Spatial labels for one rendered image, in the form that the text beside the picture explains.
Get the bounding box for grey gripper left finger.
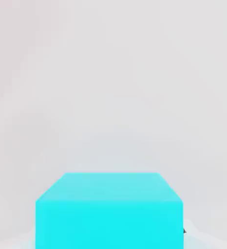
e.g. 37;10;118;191
4;231;36;249

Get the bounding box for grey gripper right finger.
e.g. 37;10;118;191
183;219;227;249

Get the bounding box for small cyan cube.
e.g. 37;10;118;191
35;172;184;249

